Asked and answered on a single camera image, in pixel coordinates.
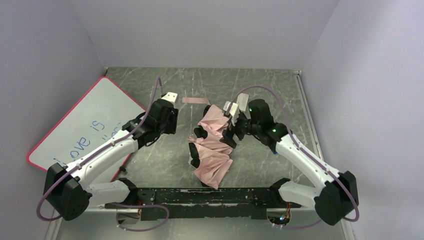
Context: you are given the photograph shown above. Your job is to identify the aluminium frame rail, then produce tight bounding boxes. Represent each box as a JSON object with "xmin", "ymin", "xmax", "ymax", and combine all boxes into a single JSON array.
[{"xmin": 46, "ymin": 192, "xmax": 354, "ymax": 240}]

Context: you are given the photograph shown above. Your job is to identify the red framed whiteboard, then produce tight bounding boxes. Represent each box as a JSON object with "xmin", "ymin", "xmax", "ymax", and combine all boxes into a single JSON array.
[{"xmin": 26, "ymin": 77, "xmax": 145, "ymax": 171}]

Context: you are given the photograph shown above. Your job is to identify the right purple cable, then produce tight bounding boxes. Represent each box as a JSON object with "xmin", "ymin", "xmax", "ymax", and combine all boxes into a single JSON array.
[{"xmin": 226, "ymin": 85, "xmax": 361, "ymax": 230}]

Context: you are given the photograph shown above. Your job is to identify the pink and black umbrella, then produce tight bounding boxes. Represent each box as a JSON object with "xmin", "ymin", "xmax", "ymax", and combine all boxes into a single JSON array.
[{"xmin": 187, "ymin": 104, "xmax": 233, "ymax": 190}]

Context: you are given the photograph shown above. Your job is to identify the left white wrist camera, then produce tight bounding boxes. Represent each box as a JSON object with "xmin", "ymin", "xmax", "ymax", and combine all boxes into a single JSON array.
[{"xmin": 161, "ymin": 92, "xmax": 179, "ymax": 107}]

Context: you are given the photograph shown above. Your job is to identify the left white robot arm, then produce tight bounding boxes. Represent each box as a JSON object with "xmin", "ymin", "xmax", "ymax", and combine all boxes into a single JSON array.
[{"xmin": 36, "ymin": 92, "xmax": 179, "ymax": 221}]

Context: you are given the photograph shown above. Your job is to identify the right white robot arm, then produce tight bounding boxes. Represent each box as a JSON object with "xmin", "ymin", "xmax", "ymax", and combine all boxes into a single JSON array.
[{"xmin": 222, "ymin": 99, "xmax": 359, "ymax": 226}]

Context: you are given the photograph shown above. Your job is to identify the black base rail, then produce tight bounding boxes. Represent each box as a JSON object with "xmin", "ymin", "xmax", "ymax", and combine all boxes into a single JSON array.
[{"xmin": 105, "ymin": 187, "xmax": 300, "ymax": 221}]

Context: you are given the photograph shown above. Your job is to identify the small white cardboard box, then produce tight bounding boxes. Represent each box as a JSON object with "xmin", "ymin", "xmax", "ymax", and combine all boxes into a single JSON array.
[{"xmin": 236, "ymin": 93, "xmax": 249, "ymax": 113}]

